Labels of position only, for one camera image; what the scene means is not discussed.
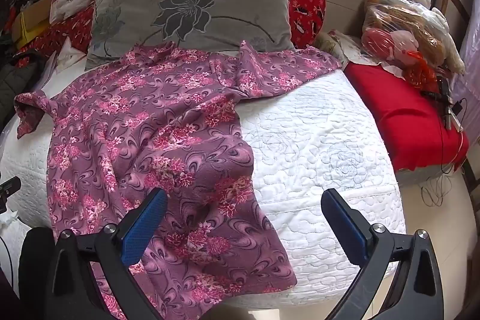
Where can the small white plastic bag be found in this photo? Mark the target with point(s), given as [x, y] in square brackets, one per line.
[69, 5]

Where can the person's black clothing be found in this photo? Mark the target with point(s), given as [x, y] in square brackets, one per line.
[35, 267]

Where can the grey floral pillow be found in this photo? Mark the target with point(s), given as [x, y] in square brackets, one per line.
[195, 9]

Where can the pink covered bench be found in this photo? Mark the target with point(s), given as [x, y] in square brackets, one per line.
[471, 50]

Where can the pink floral garment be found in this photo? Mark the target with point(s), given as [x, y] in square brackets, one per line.
[157, 125]

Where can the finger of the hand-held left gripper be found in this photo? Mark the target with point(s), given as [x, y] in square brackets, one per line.
[10, 185]

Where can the black bag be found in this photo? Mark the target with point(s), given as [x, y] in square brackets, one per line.
[20, 80]

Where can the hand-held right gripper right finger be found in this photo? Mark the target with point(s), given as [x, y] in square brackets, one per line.
[347, 228]

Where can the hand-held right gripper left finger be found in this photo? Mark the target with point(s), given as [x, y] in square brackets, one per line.
[146, 226]

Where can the cream embroidered cushion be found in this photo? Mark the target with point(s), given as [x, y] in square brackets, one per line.
[337, 42]

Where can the white quilted mattress cover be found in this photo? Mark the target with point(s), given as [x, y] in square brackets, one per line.
[322, 162]

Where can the clear bag of plush toys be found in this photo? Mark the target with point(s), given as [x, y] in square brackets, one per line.
[401, 31]

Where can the plain red cushion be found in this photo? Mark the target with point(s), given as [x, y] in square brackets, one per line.
[401, 117]

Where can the yellow cardboard box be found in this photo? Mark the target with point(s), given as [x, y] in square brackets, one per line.
[30, 20]

